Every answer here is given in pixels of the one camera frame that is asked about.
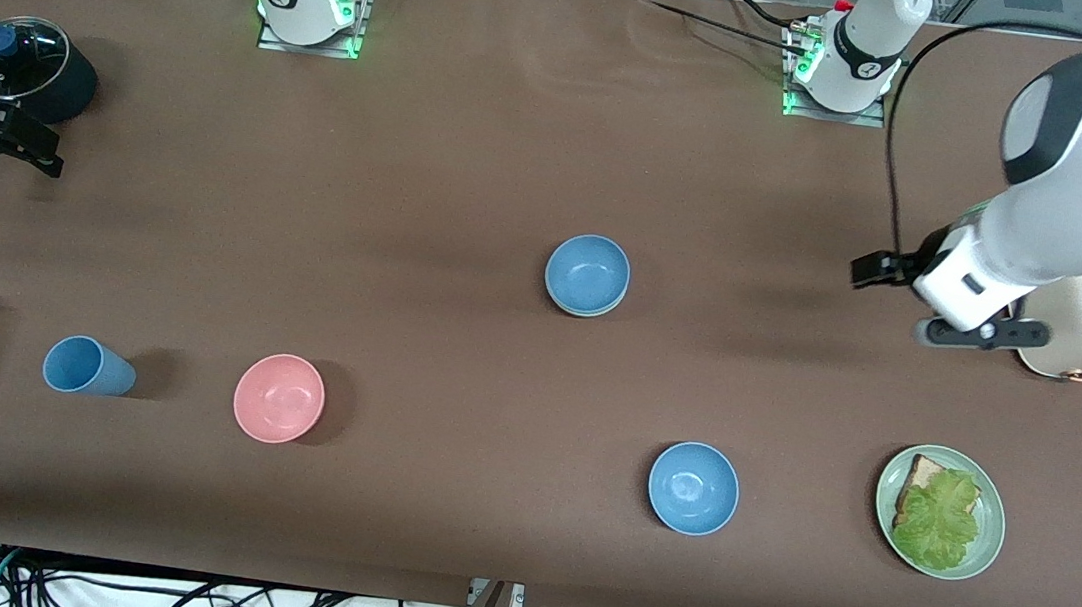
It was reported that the blue bowl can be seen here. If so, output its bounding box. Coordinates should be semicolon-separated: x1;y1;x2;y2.
540;230;635;318
643;437;745;541

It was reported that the green bowl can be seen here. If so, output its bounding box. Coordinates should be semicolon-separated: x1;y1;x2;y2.
541;282;628;323

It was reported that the pink bowl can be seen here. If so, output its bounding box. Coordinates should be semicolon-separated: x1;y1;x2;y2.
229;348;331;449

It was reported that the glass lid blue knob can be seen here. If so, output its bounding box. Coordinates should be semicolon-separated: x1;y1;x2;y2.
0;12;75;107

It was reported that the bread slice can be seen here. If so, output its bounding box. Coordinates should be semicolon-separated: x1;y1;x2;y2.
893;452;963;534

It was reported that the blue cup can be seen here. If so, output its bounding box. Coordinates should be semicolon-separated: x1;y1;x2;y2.
40;332;141;400

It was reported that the green lettuce leaf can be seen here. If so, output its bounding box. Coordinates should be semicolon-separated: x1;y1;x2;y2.
888;464;987;576

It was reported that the green plate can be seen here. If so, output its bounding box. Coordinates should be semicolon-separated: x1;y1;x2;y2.
868;440;1015;586

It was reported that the black pot blue handle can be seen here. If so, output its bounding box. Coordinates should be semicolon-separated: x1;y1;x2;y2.
0;12;106;199

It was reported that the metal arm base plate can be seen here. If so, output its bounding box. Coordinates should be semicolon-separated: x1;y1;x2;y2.
779;18;899;131
256;0;374;62

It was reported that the black cable on table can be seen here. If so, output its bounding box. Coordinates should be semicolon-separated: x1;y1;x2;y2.
629;0;820;62

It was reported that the teal cable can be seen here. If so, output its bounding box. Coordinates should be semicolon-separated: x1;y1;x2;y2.
0;546;25;607

